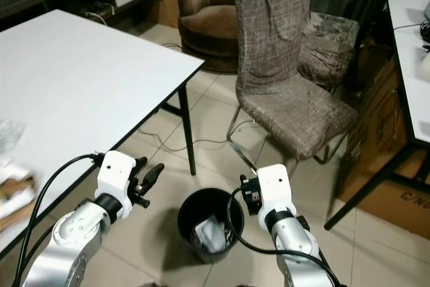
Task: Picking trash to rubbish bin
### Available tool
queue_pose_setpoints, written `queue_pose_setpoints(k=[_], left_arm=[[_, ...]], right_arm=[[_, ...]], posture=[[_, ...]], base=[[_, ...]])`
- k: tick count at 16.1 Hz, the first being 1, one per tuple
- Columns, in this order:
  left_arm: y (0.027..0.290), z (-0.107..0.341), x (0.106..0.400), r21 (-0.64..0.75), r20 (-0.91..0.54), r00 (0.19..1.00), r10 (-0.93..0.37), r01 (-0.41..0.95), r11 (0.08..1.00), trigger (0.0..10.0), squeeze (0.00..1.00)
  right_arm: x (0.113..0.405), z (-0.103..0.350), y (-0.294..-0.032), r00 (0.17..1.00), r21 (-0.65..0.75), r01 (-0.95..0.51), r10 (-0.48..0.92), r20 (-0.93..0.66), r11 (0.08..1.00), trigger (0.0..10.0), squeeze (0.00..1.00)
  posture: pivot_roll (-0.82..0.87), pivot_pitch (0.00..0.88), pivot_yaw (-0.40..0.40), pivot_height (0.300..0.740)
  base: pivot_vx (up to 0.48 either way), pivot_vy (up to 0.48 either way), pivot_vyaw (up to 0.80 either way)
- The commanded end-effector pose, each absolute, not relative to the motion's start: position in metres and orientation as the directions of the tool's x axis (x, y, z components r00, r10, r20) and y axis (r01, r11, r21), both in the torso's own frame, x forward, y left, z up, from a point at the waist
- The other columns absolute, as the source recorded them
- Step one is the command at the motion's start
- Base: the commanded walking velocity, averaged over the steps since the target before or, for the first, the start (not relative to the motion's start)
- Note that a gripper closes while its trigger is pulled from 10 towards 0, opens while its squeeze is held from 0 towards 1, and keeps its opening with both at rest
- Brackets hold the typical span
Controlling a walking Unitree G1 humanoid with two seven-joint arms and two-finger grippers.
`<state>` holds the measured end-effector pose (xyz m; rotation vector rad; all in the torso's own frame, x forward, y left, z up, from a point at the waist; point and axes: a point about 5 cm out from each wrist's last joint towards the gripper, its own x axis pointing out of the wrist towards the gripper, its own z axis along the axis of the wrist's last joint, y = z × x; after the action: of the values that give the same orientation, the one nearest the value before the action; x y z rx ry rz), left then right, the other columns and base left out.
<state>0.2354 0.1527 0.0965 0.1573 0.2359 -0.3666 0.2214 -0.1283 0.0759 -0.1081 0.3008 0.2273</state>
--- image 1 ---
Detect black round rubbish bin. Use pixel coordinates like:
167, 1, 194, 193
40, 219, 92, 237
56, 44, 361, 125
178, 188, 245, 264

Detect white crumpled trash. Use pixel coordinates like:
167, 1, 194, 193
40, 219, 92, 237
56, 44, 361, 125
193, 218, 233, 255

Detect large white table black legs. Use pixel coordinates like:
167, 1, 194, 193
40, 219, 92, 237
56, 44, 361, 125
0, 9, 206, 258

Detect torn cardboard and paper scraps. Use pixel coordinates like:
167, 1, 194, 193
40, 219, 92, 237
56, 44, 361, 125
0, 156, 38, 235

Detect clear crumpled plastic bag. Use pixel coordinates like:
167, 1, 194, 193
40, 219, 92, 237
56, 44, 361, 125
0, 118, 28, 157

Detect brown cardboard box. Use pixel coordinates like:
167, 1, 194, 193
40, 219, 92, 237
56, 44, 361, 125
339, 50, 430, 241

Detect brown velvet armchair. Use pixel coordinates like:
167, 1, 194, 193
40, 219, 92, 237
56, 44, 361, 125
175, 0, 264, 74

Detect grey patterned fabric chair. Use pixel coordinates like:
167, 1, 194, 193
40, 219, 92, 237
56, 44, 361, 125
227, 0, 361, 170

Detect patterned cushioned stool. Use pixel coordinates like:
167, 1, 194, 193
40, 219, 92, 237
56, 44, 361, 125
299, 11, 361, 90

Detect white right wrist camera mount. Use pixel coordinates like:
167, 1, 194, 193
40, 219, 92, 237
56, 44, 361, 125
255, 164, 297, 231

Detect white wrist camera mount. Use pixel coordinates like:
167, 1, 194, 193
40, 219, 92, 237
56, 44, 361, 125
96, 151, 138, 224
255, 164, 297, 231

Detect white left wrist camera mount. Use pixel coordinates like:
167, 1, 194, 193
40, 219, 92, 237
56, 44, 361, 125
96, 151, 138, 224

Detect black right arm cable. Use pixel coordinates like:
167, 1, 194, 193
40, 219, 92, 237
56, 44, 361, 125
227, 188, 345, 287

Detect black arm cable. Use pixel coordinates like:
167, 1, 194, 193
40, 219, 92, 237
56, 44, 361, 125
227, 188, 345, 287
29, 153, 105, 287

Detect thin floor cable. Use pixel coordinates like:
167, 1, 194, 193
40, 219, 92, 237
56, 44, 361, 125
161, 120, 249, 153

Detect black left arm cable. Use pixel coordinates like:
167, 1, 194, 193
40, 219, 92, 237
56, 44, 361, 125
29, 153, 105, 287

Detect white desk black frame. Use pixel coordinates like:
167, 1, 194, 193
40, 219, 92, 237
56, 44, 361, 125
324, 0, 430, 231

